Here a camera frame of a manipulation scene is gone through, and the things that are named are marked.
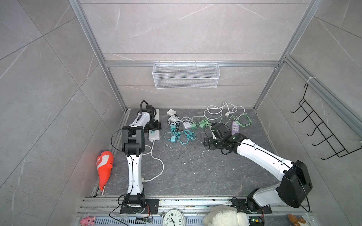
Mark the white plush toy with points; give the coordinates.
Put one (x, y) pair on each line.
(223, 215)

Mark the white square charger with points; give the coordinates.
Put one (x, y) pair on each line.
(171, 112)

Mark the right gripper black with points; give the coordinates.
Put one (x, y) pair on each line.
(210, 140)

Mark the green charger left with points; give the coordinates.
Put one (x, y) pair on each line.
(193, 126)

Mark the pink plush toy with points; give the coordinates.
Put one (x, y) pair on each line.
(88, 221)

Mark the white wire mesh basket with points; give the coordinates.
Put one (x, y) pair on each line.
(186, 75)

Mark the brown plush toy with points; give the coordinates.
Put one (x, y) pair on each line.
(297, 221)

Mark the red plush toy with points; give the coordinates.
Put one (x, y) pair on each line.
(104, 165)

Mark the white multicolour power strip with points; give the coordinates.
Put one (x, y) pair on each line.
(155, 135)

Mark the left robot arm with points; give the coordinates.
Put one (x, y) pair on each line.
(133, 144)

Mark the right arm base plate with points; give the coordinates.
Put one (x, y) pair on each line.
(248, 206)

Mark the purple power strip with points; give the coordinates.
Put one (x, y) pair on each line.
(235, 128)

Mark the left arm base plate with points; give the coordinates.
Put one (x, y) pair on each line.
(147, 206)

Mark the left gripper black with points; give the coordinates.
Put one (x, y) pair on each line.
(158, 126)

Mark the white charger with label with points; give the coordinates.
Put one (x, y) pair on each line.
(187, 125)

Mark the white analog clock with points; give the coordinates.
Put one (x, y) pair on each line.
(174, 217)

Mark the black wire hook rack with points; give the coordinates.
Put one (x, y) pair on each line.
(320, 126)

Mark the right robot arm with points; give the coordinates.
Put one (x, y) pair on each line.
(294, 179)

